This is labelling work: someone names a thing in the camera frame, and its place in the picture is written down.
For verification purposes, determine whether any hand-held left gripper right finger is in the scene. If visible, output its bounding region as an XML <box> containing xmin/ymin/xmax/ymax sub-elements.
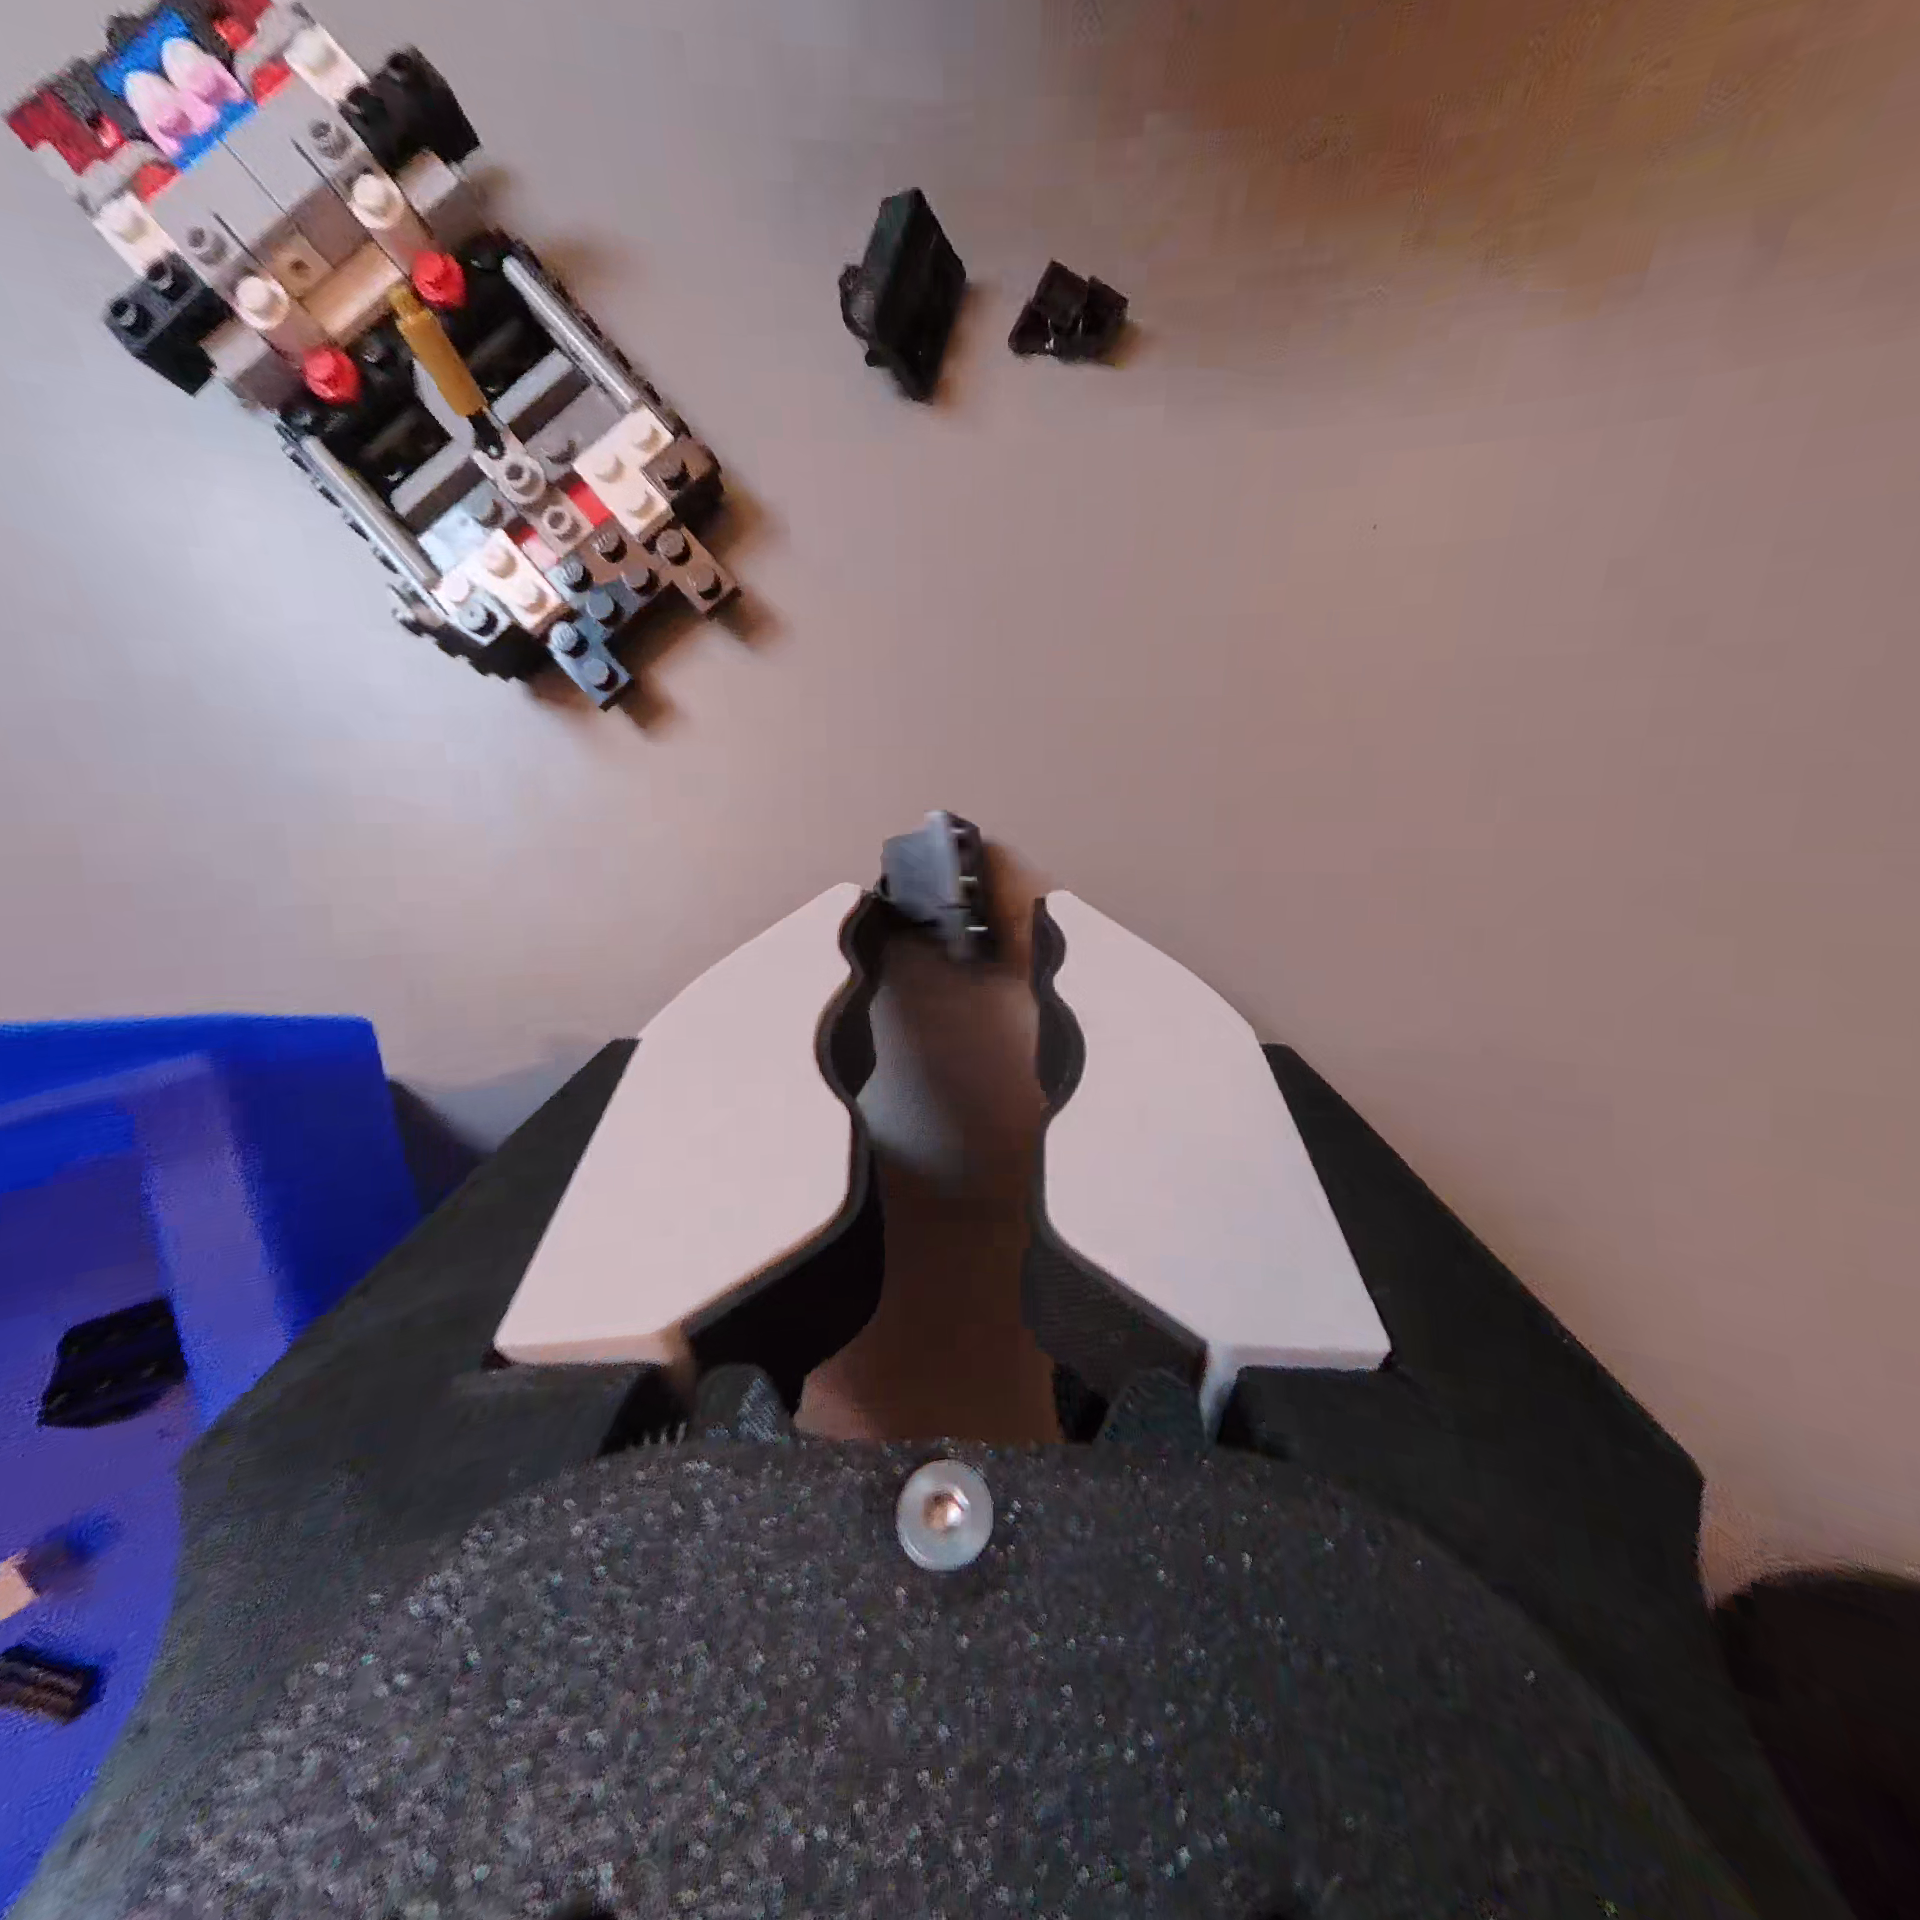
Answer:
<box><xmin>1027</xmin><ymin>893</ymin><xmax>1399</xmax><ymax>1441</ymax></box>

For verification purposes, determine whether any long black brick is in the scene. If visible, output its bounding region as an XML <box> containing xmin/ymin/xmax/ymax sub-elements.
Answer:
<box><xmin>34</xmin><ymin>1295</ymin><xmax>188</xmax><ymax>1426</ymax></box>

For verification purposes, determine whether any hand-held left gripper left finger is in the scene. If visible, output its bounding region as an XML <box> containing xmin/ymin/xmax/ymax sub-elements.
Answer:
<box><xmin>492</xmin><ymin>885</ymin><xmax>882</xmax><ymax>1374</ymax></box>

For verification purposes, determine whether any small black clip brick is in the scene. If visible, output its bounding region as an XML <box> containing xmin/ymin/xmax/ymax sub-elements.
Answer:
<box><xmin>1013</xmin><ymin>267</ymin><xmax>1138</xmax><ymax>363</ymax></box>

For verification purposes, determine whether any black mudguard brick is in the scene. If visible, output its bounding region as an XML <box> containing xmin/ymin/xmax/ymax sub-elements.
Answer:
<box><xmin>840</xmin><ymin>188</ymin><xmax>968</xmax><ymax>396</ymax></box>

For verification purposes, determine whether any large blue plastic bin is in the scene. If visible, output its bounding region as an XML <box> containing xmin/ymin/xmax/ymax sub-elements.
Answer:
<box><xmin>0</xmin><ymin>1015</ymin><xmax>414</xmax><ymax>1862</ymax></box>

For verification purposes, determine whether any brick car model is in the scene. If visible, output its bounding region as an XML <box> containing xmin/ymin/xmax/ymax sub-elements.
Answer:
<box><xmin>7</xmin><ymin>0</ymin><xmax>743</xmax><ymax>716</ymax></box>

